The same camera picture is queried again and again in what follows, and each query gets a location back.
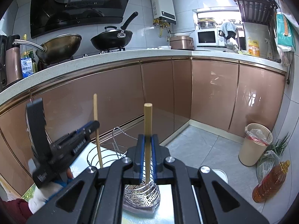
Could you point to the white speckled countertop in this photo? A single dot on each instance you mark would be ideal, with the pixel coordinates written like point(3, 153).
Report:
point(116, 60)

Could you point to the beige trash bin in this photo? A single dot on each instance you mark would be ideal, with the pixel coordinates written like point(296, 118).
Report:
point(251, 151)

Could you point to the white dish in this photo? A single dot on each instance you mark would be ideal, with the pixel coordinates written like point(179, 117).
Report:
point(163, 47)

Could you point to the light blue cloth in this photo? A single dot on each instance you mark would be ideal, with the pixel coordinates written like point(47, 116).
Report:
point(227, 28)

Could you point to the copper kitchen cabinet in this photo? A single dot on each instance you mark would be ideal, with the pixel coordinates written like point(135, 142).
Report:
point(93, 93)

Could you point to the dark glass bottle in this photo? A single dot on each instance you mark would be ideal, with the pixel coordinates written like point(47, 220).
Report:
point(25, 39)

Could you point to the teal and white bag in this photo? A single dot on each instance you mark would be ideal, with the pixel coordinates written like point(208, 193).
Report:
point(283, 32)

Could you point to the clear plastic bag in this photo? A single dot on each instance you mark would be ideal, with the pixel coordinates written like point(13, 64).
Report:
point(266, 161)

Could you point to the blue and white salt bag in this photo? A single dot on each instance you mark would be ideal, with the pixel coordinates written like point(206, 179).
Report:
point(26, 67)

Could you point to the white microwave oven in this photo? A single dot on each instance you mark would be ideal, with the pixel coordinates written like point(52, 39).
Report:
point(205, 37)

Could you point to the stainless steel utensil holder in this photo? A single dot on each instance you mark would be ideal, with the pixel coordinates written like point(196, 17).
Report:
point(140, 198)

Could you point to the black range hood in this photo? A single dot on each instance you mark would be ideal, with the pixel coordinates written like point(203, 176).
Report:
point(81, 4)

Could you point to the black wok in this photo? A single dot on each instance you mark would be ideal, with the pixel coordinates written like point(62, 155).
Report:
point(109, 42)

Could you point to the white water heater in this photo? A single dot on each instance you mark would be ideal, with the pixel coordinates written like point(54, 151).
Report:
point(163, 4)

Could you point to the copper rice cooker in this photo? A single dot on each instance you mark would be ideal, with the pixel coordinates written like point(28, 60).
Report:
point(182, 43)

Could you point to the gas stove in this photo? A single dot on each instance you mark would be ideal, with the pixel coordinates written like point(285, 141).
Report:
point(109, 50)

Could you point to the clear spray bottle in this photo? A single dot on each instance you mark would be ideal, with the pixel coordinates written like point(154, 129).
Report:
point(269, 51)

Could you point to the person's left hand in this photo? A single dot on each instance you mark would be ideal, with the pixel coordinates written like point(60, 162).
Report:
point(44, 196)

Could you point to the pink thermos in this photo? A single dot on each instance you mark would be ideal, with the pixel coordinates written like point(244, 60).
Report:
point(14, 65)

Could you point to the person's left forearm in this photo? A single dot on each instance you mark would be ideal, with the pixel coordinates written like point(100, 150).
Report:
point(14, 211)

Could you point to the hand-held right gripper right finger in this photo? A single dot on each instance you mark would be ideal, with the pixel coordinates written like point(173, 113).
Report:
point(155, 161)

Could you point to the black dish rack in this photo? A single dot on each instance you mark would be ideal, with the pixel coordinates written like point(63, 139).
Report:
point(254, 7)

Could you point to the white plastic bag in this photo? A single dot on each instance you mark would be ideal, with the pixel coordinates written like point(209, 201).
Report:
point(285, 57)

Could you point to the stacked metal bowls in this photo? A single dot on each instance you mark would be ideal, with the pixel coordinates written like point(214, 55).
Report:
point(208, 24)

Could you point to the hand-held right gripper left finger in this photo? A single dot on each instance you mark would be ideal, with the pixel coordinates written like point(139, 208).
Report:
point(140, 161)

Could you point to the green onions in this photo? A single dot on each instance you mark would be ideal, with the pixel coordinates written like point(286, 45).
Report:
point(281, 144)

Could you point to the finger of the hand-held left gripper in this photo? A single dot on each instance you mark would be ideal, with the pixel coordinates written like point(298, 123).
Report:
point(87, 127)

